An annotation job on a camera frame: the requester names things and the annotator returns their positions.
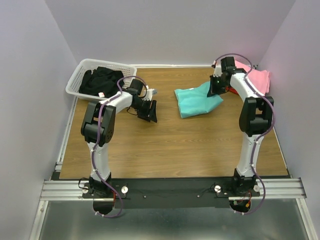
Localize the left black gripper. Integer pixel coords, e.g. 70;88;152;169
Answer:
131;98;158;123

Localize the teal t shirt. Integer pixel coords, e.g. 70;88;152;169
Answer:
174;81;223;119

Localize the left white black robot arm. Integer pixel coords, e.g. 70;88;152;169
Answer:
80;76;158;198

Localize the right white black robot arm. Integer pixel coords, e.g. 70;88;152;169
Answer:
207;53;275;196

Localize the folded orange t shirt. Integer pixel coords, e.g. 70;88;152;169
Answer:
228;87;238;95

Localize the folded pink t shirt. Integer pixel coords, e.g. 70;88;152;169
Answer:
247;68;270;95

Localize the black t shirt in basket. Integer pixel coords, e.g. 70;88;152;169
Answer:
78;66;124;98

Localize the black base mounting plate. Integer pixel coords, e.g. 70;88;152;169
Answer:
78;176;260;211

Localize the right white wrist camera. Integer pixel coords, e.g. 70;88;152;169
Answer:
211;61;222;77

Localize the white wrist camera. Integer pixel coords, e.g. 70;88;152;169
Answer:
211;61;222;77
143;88;158;101

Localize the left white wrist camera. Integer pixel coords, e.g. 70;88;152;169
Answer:
143;88;158;101

